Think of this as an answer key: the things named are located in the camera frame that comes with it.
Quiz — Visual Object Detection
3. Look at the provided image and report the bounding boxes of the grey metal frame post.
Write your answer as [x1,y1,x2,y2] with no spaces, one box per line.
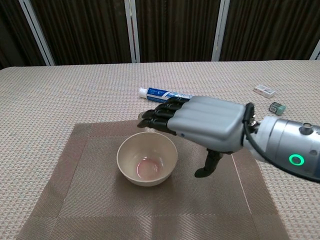
[211,0,231,62]
[309,39,320,61]
[124,0,141,64]
[18,0,56,67]

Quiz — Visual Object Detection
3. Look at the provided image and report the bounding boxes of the blue white toothpaste tube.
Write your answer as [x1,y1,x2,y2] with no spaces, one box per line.
[138,86,195,104]

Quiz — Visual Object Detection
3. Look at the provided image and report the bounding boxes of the small white eraser box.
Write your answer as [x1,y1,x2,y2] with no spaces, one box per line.
[253,84,277,99]

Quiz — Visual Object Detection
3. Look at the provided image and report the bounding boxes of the brown woven placemat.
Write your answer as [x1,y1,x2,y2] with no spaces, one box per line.
[16,119,290,240]

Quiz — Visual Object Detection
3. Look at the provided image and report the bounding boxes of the small green cube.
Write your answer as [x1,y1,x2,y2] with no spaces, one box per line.
[269,101,287,116]

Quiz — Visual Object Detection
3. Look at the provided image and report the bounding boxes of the beige woven tablecloth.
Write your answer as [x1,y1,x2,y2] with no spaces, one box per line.
[0,59,320,240]

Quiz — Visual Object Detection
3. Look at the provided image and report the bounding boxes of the dark brown curtain panel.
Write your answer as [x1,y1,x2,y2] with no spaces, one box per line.
[134,0,223,63]
[219,0,320,62]
[30,0,133,66]
[0,0,48,70]

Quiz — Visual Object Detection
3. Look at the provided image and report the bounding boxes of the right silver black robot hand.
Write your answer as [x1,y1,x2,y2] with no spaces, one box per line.
[136,96,251,178]

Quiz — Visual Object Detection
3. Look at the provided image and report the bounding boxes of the light brown bowl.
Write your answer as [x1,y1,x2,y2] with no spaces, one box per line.
[116,131,179,187]

